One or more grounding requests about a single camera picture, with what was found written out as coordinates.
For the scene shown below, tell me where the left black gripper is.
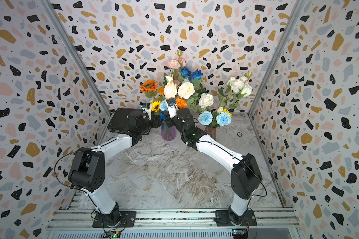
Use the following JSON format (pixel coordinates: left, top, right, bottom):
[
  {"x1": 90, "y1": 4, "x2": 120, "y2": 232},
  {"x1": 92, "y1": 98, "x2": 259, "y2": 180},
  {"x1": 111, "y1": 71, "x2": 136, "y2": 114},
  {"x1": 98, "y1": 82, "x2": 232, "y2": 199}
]
[{"x1": 138, "y1": 114, "x2": 165, "y2": 135}]

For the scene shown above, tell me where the purple glass vase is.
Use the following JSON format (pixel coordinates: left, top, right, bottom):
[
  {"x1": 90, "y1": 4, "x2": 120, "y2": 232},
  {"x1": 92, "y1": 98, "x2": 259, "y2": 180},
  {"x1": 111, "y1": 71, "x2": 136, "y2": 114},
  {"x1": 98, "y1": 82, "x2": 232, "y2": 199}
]
[{"x1": 161, "y1": 120, "x2": 177, "y2": 141}]

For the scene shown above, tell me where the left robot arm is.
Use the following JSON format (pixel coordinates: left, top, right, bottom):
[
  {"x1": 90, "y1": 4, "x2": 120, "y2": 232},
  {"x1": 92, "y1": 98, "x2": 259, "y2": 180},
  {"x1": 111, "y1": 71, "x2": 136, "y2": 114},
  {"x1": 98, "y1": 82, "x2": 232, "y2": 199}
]
[{"x1": 68, "y1": 108, "x2": 162, "y2": 227}]

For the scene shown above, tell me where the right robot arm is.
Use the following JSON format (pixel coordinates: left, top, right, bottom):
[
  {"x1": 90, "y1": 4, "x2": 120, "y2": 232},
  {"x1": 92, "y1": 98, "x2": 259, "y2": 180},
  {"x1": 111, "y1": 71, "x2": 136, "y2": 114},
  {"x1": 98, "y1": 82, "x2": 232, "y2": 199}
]
[{"x1": 169, "y1": 108, "x2": 262, "y2": 217}]

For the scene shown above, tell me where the dark red glass vase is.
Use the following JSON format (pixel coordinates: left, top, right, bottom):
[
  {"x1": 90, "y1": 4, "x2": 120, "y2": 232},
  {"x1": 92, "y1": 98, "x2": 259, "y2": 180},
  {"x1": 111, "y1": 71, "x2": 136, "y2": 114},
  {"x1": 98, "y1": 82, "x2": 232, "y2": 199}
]
[{"x1": 204, "y1": 126, "x2": 217, "y2": 140}]

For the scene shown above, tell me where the orange rose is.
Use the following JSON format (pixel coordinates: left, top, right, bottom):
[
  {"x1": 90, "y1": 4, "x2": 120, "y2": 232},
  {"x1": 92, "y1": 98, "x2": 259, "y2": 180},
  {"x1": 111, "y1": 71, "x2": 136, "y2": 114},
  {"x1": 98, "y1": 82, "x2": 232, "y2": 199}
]
[{"x1": 176, "y1": 98, "x2": 187, "y2": 109}]

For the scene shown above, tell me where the yellow sunflower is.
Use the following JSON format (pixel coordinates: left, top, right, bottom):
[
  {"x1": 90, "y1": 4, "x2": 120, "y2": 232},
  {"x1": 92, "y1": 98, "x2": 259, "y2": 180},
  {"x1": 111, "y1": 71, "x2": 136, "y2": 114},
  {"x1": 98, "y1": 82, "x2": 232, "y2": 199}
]
[{"x1": 151, "y1": 101, "x2": 161, "y2": 113}]

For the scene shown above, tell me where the light blue carnation left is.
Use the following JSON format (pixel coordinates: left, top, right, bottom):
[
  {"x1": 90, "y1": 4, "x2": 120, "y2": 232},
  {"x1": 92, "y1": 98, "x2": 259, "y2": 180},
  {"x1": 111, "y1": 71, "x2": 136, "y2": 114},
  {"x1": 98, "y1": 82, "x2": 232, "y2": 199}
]
[{"x1": 198, "y1": 111, "x2": 213, "y2": 125}]

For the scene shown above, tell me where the white rose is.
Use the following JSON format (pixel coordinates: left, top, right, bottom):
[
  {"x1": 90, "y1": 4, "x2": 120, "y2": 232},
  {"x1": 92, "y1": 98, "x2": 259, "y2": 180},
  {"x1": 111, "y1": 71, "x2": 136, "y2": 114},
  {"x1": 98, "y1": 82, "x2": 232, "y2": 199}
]
[{"x1": 198, "y1": 93, "x2": 214, "y2": 109}]

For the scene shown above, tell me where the cream rose right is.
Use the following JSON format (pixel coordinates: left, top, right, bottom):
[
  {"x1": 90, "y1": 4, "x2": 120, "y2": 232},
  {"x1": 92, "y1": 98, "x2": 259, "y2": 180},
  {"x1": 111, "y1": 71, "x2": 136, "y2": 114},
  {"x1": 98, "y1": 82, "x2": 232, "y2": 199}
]
[{"x1": 178, "y1": 82, "x2": 195, "y2": 100}]

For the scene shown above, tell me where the cream rose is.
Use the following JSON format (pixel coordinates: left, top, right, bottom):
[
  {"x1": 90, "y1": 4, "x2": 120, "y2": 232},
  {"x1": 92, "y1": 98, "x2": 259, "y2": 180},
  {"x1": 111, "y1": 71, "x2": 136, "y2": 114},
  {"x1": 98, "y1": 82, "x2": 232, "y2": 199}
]
[
  {"x1": 164, "y1": 82, "x2": 178, "y2": 100},
  {"x1": 178, "y1": 82, "x2": 195, "y2": 100}
]

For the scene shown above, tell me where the black box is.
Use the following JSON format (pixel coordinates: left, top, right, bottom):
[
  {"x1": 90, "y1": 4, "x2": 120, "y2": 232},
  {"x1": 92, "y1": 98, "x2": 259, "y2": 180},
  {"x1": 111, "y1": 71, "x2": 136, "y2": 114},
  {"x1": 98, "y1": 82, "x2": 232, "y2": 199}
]
[{"x1": 107, "y1": 108, "x2": 143, "y2": 133}]

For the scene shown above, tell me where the cream rose left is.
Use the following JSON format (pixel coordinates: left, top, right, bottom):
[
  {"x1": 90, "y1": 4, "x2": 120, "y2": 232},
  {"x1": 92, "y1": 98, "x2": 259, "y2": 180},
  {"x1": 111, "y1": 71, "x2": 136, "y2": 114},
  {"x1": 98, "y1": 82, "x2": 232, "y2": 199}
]
[{"x1": 164, "y1": 82, "x2": 178, "y2": 100}]

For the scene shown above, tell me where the orange sunflower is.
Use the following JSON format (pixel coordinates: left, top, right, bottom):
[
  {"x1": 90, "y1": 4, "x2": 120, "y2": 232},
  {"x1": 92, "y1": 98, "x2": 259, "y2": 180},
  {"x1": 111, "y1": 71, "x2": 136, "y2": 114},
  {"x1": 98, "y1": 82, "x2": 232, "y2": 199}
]
[{"x1": 140, "y1": 80, "x2": 158, "y2": 93}]

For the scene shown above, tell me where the pink carnation sprig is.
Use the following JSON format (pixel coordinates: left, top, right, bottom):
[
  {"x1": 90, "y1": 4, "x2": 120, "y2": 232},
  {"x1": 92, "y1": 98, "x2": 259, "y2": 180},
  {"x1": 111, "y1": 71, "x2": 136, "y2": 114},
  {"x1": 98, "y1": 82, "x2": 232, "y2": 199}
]
[{"x1": 167, "y1": 50, "x2": 186, "y2": 70}]

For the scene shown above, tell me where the white rose cluster sprig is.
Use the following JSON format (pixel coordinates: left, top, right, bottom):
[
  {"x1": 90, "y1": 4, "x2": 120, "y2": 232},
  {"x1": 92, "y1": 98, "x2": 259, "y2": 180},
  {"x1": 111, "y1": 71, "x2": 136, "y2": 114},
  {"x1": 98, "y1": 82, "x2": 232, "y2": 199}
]
[{"x1": 217, "y1": 71, "x2": 253, "y2": 111}]

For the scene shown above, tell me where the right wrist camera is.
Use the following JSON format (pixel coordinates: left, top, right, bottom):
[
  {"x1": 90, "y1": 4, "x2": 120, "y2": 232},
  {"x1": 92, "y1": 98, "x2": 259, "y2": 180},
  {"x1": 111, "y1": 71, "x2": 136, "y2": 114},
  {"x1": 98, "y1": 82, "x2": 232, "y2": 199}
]
[{"x1": 166, "y1": 98, "x2": 177, "y2": 119}]

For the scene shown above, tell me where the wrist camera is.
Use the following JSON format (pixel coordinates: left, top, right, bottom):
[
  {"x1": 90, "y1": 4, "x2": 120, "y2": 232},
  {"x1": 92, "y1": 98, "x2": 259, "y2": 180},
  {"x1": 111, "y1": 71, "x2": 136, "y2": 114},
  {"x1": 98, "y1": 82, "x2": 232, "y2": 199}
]
[
  {"x1": 166, "y1": 98, "x2": 177, "y2": 119},
  {"x1": 141, "y1": 103, "x2": 152, "y2": 119}
]

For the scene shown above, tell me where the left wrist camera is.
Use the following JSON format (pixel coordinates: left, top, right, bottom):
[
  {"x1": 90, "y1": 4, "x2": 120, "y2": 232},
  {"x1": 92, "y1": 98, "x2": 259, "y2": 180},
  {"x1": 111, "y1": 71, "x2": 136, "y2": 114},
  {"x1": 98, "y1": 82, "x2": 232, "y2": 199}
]
[{"x1": 141, "y1": 103, "x2": 152, "y2": 119}]

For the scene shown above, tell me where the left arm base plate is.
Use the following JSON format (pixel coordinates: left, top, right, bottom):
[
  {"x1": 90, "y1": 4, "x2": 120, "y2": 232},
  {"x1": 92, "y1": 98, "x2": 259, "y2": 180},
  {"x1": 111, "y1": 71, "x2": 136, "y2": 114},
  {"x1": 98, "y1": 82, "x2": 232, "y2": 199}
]
[{"x1": 92, "y1": 211, "x2": 137, "y2": 230}]

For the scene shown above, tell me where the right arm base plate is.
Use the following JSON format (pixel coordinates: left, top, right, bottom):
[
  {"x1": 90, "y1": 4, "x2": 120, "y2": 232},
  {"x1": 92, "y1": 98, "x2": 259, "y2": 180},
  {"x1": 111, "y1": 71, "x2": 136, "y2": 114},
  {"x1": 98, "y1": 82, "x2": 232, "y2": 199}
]
[{"x1": 214, "y1": 208, "x2": 257, "y2": 227}]

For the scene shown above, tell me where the aluminium rail frame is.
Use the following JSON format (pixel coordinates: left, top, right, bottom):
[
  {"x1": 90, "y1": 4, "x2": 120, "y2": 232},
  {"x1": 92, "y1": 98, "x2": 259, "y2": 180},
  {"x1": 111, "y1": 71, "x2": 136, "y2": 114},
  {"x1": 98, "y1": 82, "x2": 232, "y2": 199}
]
[{"x1": 44, "y1": 202, "x2": 304, "y2": 239}]

